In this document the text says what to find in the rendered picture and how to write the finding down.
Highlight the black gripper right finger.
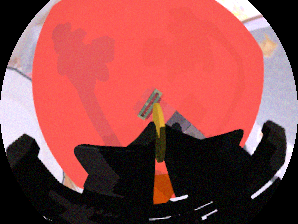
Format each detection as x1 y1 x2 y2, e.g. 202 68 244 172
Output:
164 124 243 197

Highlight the gold coin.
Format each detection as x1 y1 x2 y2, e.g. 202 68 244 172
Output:
153 103 166 163

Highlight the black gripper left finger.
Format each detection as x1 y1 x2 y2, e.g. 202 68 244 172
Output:
73 121 157 196

